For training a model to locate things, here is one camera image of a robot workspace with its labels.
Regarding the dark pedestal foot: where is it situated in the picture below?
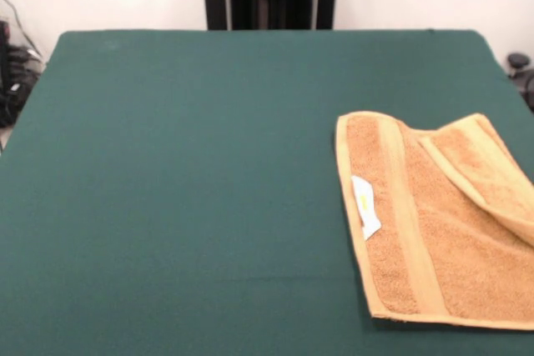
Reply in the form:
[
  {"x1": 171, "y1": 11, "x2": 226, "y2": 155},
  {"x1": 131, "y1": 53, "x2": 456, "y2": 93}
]
[
  {"x1": 506, "y1": 52, "x2": 534, "y2": 113},
  {"x1": 6, "y1": 43, "x2": 45, "y2": 123}
]

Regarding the tan terry towel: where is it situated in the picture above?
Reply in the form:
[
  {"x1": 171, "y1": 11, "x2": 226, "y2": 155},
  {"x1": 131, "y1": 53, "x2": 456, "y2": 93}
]
[{"x1": 335, "y1": 111, "x2": 534, "y2": 331}]

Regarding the dark green table cloth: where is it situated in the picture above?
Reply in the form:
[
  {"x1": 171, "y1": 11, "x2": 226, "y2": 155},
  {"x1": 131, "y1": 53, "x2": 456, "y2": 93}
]
[{"x1": 0, "y1": 28, "x2": 534, "y2": 356}]

